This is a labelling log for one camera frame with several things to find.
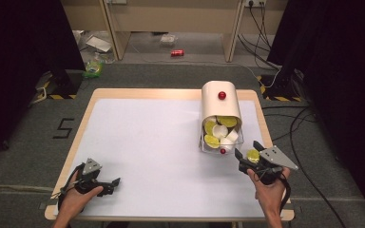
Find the small yellow-lidded cup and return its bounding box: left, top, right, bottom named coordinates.
left=245, top=148, right=261, bottom=164

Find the black cable bundle from socket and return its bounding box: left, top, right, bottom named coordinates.
left=237, top=2, right=283, bottom=71

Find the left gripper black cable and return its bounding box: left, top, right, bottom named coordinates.
left=56, top=162, right=87, bottom=219

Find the beige wooden desk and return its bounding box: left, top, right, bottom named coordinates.
left=60, top=0, right=289, bottom=64

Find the cream storage box with red knobs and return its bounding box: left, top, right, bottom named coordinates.
left=198, top=80, right=245, bottom=156

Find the green plastic bag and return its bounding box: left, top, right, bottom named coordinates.
left=82, top=59, right=105, bottom=79

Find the black stand base striped tape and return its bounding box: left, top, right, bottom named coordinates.
left=33, top=69, right=84, bottom=101
left=256, top=74, right=302, bottom=103

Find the clear plastic package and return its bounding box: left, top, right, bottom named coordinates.
left=160, top=33, right=177, bottom=46

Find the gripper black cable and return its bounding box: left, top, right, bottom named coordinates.
left=278, top=173, right=292, bottom=215
left=56, top=162, right=87, bottom=219

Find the white wall socket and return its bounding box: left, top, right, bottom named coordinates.
left=244, top=0, right=267, bottom=8

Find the person's right hand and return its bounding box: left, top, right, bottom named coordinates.
left=246, top=166, right=292, bottom=217

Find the white table sheet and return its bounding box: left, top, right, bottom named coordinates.
left=53, top=98, right=274, bottom=219

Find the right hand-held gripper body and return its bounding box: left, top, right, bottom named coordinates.
left=239, top=144, right=299, bottom=186

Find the wooden table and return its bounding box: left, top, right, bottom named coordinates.
left=44, top=87, right=296, bottom=222

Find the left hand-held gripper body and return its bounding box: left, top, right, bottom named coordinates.
left=74, top=158, right=115, bottom=195

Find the person's left hand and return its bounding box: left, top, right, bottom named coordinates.
left=57, top=170, right=105, bottom=220

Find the pile of white plastic cups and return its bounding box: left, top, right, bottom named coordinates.
left=202, top=115, right=240, bottom=152

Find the black curtain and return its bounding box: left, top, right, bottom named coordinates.
left=0, top=0, right=87, bottom=164
left=266, top=0, right=365, bottom=219

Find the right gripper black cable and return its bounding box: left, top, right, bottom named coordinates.
left=278, top=173, right=292, bottom=215

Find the black floor cable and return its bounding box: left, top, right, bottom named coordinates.
left=260, top=104, right=348, bottom=228

